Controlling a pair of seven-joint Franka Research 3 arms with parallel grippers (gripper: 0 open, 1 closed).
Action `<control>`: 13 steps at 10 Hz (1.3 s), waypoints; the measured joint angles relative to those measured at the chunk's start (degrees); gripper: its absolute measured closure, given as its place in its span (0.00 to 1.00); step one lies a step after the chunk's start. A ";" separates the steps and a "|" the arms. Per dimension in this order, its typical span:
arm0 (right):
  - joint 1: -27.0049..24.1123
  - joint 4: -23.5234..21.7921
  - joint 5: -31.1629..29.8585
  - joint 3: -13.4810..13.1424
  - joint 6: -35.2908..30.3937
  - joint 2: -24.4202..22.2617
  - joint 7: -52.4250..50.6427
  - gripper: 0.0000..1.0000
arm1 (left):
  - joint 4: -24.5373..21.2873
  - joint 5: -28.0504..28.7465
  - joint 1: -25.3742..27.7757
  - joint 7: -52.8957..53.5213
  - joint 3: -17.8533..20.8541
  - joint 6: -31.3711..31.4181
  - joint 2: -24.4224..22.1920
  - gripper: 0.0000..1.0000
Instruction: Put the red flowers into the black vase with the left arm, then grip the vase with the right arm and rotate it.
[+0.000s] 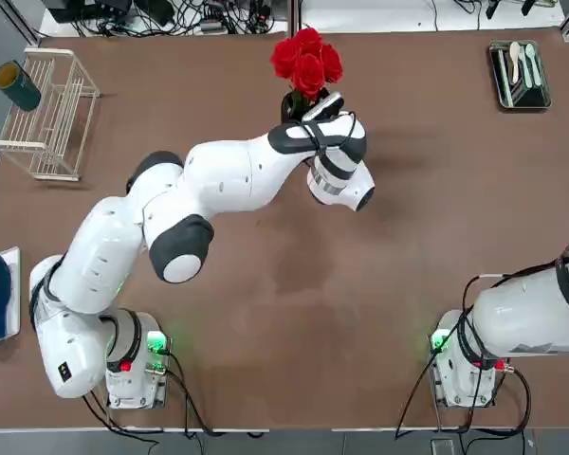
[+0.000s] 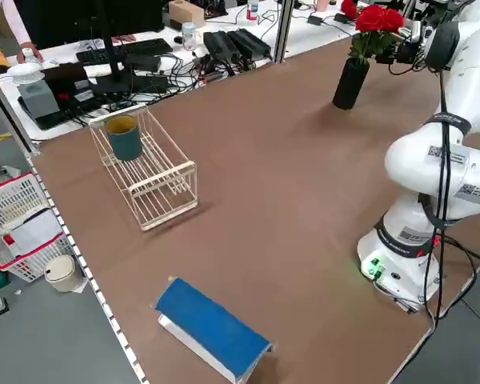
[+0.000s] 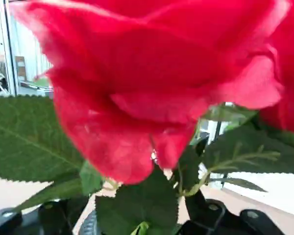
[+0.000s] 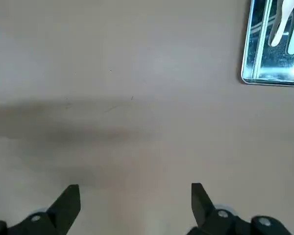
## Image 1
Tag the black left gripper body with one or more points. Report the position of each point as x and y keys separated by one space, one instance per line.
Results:
x=334 y=111

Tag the red rose bouquet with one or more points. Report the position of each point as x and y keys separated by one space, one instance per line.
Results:
x=308 y=71

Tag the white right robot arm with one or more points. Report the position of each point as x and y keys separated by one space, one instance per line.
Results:
x=526 y=308

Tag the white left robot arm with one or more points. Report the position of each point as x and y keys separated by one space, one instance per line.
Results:
x=218 y=175

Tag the shiny metal tray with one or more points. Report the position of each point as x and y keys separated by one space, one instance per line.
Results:
x=500 y=95

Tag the beige spoon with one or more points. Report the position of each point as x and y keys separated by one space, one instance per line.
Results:
x=515 y=49

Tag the pale green spoon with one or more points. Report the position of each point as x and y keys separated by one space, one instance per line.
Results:
x=538 y=76

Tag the dark green cylindrical cup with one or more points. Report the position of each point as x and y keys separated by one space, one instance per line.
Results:
x=23 y=92

